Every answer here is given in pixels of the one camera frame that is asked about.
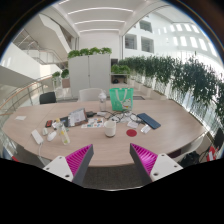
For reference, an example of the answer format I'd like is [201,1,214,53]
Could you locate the tall clear water bottle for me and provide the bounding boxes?
[98,90,107,111]

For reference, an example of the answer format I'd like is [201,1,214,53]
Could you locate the white power strip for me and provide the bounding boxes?
[31,130,43,144]

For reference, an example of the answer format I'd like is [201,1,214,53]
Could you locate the white paper note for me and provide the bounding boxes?
[15,116,26,121]

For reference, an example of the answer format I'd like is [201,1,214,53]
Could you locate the white chair behind table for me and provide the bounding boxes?
[78,88,101,102]

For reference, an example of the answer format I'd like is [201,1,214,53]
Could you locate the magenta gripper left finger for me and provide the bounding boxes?
[44,144,94,186]

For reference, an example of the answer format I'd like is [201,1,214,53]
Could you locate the black office chair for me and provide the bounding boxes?
[39,92,56,104]

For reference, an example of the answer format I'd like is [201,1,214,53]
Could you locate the white computer mouse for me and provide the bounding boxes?
[47,131,57,142]

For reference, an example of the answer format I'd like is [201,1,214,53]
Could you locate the red small phone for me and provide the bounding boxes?
[45,120,52,128]

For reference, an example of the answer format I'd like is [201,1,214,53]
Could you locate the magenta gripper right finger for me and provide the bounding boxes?
[130,143,182,185]

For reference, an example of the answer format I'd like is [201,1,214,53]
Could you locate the white ceramic mug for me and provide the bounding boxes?
[104,120,116,137]

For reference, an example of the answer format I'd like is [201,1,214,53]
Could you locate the red round coaster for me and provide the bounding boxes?
[126,129,137,137]

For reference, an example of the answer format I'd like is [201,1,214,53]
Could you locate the clear plastic water bottle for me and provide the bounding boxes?
[56,118,70,145]

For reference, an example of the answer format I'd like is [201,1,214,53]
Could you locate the white small card packet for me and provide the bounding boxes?
[141,125,151,134]

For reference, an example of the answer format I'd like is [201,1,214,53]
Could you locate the colourful sticker sheet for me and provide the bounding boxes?
[82,117,104,128]

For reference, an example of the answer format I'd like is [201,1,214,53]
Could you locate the tangled black cables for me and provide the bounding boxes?
[108,110,144,124]

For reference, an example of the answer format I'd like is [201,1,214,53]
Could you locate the white tall cabinet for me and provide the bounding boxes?
[68,54,111,98]

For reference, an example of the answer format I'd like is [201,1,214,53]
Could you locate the green tote bag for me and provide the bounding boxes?
[109,88,133,111]

